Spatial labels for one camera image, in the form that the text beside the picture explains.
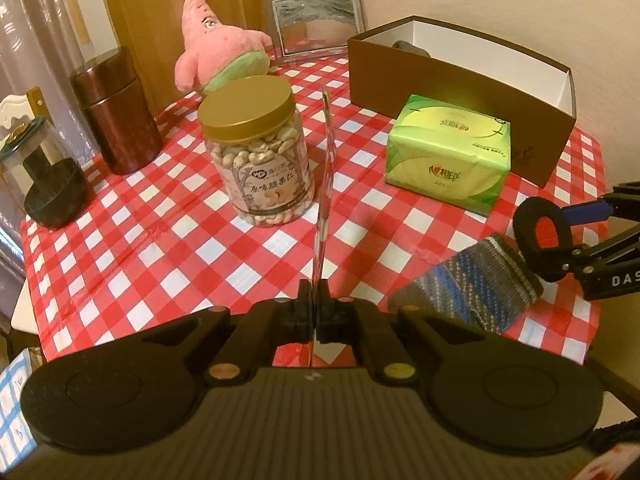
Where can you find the wooden door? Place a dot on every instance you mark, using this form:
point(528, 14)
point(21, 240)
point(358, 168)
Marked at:
point(150, 5)

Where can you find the nut jar with gold lid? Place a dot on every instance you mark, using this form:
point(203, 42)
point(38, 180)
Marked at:
point(257, 160)

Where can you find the red printed cloth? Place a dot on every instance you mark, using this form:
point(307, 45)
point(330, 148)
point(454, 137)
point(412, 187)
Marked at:
point(612, 465)

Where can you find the blue white checkered box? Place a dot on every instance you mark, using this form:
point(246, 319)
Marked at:
point(12, 405)

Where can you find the pink starfish plush toy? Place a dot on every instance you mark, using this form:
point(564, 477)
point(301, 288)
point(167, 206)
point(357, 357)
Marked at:
point(220, 45)

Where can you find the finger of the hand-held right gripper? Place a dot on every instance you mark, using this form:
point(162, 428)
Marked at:
point(560, 260)
point(587, 211)

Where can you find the red white checkered tablecloth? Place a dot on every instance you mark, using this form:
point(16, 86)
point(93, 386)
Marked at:
point(175, 240)

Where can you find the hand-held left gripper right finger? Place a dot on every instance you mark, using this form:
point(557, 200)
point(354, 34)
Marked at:
point(332, 320)

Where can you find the glass jar with dark base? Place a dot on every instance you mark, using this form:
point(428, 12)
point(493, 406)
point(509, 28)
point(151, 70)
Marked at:
point(47, 185)

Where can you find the green tissue pack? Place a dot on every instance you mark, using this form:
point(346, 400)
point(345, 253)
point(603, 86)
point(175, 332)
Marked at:
point(450, 155)

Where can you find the orange packet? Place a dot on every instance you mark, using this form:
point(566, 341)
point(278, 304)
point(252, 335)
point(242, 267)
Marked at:
point(322, 230)

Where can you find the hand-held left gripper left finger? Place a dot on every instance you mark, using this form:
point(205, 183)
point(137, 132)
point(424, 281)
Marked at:
point(300, 320)

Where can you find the white chair back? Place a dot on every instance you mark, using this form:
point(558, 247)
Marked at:
point(15, 110)

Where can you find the brown cardboard box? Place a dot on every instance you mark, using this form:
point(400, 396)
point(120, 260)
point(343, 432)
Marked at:
point(425, 87)

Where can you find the glass sand picture frame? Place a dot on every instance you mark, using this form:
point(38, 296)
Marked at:
point(312, 20)

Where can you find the copper metal canister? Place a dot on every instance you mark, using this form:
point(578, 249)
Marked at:
point(120, 115)

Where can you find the sheer curtain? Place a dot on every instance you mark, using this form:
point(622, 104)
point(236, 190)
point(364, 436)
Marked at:
point(35, 25)

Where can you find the striped grey blue sock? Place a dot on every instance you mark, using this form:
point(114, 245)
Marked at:
point(475, 280)

